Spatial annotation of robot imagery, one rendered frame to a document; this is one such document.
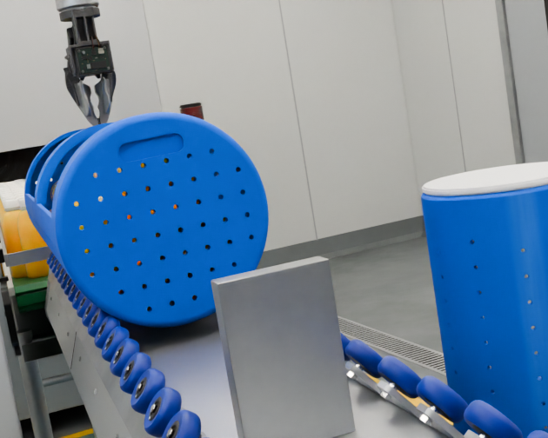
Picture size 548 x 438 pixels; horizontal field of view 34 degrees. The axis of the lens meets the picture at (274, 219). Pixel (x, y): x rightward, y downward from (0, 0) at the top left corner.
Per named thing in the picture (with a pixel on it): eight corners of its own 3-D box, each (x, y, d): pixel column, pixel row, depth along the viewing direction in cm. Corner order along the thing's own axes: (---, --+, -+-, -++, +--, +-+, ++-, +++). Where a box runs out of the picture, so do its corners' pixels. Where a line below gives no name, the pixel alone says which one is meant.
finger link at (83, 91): (86, 131, 156) (76, 79, 155) (83, 132, 162) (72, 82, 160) (103, 129, 157) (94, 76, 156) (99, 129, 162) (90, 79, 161)
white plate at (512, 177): (620, 157, 149) (621, 164, 149) (495, 163, 172) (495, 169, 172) (511, 188, 134) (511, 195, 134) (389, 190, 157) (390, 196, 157)
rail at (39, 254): (10, 267, 205) (7, 254, 204) (10, 266, 206) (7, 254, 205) (177, 233, 217) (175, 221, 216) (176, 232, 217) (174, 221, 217)
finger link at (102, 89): (103, 129, 157) (94, 76, 156) (99, 129, 162) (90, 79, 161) (121, 126, 158) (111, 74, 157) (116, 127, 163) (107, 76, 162)
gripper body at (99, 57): (73, 79, 153) (59, 9, 151) (68, 83, 161) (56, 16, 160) (116, 73, 155) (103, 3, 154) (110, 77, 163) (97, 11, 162)
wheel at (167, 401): (168, 391, 78) (188, 400, 78) (158, 378, 82) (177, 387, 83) (144, 437, 77) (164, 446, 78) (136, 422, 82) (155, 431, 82)
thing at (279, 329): (248, 462, 74) (217, 283, 72) (235, 447, 78) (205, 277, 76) (356, 431, 77) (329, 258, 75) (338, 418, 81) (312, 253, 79)
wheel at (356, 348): (354, 356, 83) (367, 340, 83) (336, 347, 87) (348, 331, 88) (385, 385, 84) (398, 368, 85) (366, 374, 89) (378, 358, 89)
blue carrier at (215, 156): (82, 353, 114) (32, 134, 110) (39, 268, 196) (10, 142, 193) (288, 299, 122) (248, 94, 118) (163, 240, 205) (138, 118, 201)
